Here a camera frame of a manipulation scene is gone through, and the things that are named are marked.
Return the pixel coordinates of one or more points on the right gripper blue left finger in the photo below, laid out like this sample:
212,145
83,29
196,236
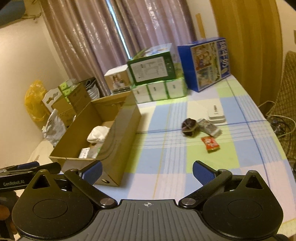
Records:
92,172

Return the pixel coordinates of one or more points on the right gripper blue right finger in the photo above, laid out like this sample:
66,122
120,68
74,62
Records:
203,173

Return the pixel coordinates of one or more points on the red snack packet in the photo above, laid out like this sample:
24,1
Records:
210,143

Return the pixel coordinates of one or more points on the dark brown snack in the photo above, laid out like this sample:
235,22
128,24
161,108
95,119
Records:
189,127

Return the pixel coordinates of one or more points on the long white green box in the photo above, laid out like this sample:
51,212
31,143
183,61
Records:
89,153

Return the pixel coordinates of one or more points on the open cardboard box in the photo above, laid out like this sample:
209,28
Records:
118,112

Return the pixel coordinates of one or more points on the grey printed packet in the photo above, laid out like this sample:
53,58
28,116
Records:
209,128

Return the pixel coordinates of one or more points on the checked tablecloth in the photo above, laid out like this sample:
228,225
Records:
162,157

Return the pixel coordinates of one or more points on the crumpled silver foil bag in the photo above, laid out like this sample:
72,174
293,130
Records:
54,129

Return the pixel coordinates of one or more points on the white charger case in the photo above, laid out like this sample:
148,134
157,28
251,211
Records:
216,114

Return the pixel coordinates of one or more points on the brown stacked cardboard boxes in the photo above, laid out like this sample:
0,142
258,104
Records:
72,105

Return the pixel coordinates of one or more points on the yellow plastic bag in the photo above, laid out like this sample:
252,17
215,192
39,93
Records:
34,101

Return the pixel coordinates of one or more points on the white bucket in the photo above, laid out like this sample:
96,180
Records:
92,89

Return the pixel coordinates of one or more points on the middle white tissue pack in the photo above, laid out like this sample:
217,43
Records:
158,90

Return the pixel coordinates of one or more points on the woven cushion chair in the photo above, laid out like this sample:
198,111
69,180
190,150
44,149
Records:
282,115

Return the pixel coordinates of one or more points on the white box with dog picture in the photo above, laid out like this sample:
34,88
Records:
118,79

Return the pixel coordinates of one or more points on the blue milk carton box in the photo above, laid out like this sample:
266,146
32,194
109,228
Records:
204,62

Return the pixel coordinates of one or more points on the green appliance box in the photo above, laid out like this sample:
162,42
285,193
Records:
153,64

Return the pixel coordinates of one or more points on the purple curtain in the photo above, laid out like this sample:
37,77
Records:
91,37

